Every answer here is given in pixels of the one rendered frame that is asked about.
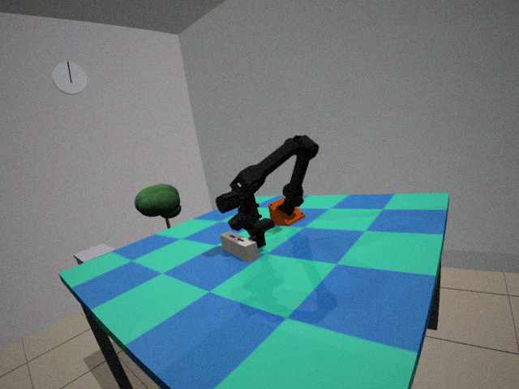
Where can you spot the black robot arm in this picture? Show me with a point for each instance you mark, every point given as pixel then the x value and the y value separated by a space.
pixel 253 177

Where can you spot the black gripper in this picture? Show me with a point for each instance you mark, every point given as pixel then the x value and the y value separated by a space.
pixel 258 227

